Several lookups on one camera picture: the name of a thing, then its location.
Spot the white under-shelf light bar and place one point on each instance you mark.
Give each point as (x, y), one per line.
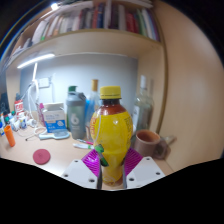
(35, 61)

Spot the white wall power outlet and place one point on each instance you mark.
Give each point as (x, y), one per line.
(43, 82)

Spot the wooden shelf unit with books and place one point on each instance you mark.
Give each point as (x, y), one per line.
(100, 20)

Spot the yellow-capped orange juice bottle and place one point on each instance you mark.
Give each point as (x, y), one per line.
(111, 133)

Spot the clear glass bottle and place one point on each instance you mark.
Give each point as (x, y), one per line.
(143, 106)

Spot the red and white can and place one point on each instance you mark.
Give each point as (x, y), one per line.
(19, 107)

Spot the brown ceramic mug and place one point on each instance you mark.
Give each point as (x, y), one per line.
(146, 143)

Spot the grey shaker bottle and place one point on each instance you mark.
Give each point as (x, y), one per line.
(76, 116)

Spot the small white tube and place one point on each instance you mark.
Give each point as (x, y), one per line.
(82, 146)

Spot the flat round red coaster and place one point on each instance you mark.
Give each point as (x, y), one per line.
(41, 156)

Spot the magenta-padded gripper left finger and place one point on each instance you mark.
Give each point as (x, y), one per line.
(78, 171)

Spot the clear bottle with gold cap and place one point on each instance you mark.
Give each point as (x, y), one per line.
(94, 90)

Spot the orange plastic cup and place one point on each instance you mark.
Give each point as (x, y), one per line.
(10, 136)

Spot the pink pouch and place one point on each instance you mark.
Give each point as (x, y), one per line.
(41, 113)

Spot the light blue hairbrush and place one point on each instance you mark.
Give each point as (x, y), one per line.
(55, 135)

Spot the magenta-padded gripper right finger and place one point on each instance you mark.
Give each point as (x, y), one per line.
(146, 170)

